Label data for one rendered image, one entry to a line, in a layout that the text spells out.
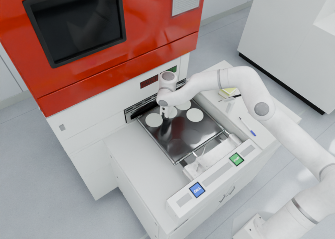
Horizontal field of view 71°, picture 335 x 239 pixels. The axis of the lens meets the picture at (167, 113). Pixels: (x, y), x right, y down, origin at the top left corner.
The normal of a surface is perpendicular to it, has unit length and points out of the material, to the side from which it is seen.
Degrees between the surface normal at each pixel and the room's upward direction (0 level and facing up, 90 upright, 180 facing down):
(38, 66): 90
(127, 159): 0
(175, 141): 0
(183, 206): 0
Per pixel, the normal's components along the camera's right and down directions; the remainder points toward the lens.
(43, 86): 0.60, 0.65
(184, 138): 0.04, -0.61
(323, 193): -0.84, 0.31
